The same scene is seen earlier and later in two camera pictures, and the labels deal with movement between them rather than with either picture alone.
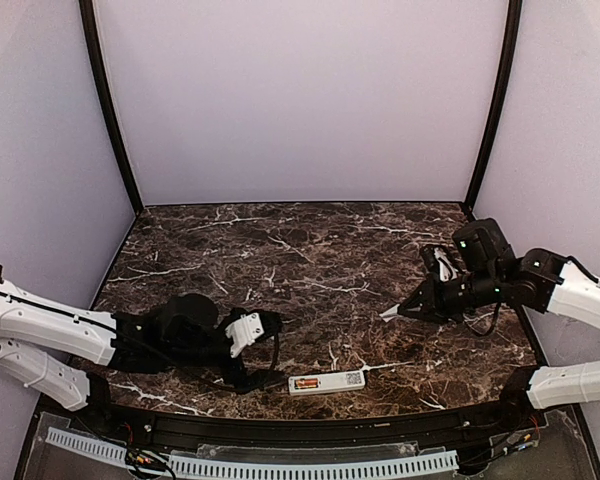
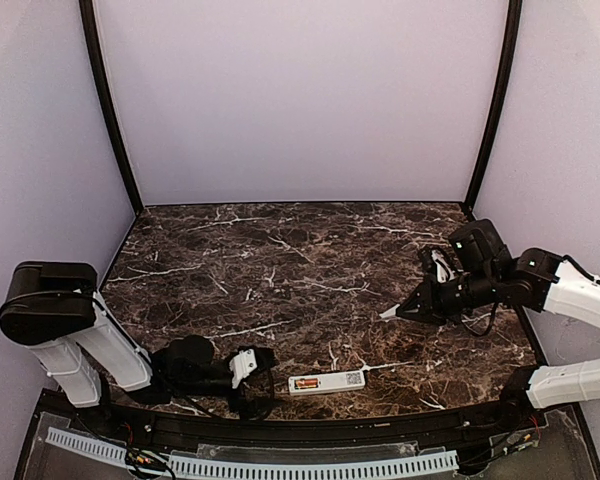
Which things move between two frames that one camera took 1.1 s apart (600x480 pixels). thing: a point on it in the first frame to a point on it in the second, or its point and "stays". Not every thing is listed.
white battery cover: (388, 314) stays
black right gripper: (434, 298) stays
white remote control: (316, 384) stays
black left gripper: (237, 368) to (259, 375)
